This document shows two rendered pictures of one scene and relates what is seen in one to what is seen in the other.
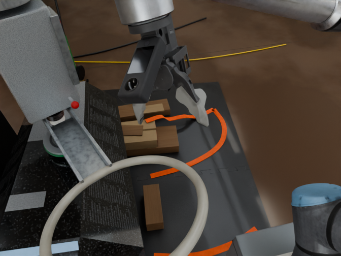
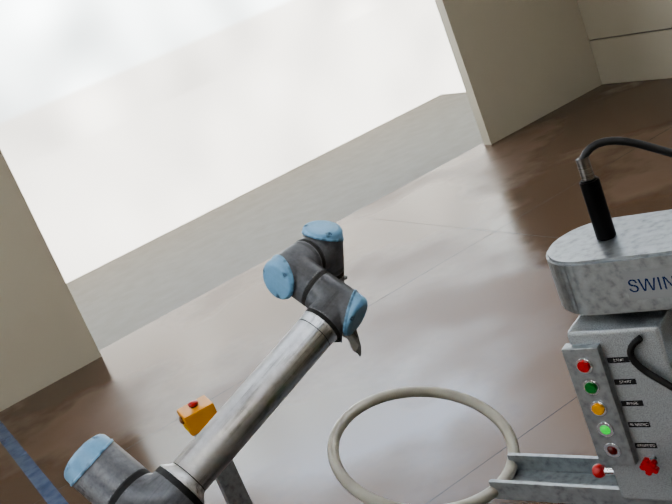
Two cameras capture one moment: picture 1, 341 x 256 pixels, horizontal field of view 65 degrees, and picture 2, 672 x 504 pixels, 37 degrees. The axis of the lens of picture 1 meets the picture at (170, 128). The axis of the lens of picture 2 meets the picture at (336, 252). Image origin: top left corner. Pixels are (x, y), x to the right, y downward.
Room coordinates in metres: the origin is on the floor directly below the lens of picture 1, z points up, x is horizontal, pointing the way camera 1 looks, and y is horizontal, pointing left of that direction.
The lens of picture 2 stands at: (2.61, -0.38, 2.43)
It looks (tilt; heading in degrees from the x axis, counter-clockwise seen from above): 16 degrees down; 168
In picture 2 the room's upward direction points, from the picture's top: 22 degrees counter-clockwise
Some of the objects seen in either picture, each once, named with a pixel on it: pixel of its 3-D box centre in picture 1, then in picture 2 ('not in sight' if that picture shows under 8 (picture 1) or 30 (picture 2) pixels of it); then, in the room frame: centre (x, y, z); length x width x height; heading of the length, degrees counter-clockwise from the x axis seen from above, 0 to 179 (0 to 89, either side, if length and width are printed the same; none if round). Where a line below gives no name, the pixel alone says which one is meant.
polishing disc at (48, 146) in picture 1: (65, 136); not in sight; (0.86, 0.53, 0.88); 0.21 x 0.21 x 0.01
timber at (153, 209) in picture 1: (152, 206); not in sight; (0.85, 0.13, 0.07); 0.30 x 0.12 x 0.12; 8
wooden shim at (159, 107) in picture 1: (150, 108); not in sight; (1.84, 0.19, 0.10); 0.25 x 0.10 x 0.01; 102
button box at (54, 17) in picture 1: (62, 49); (600, 404); (0.87, 0.40, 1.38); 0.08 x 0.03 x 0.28; 37
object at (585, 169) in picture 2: not in sight; (594, 198); (0.86, 0.53, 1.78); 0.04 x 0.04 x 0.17
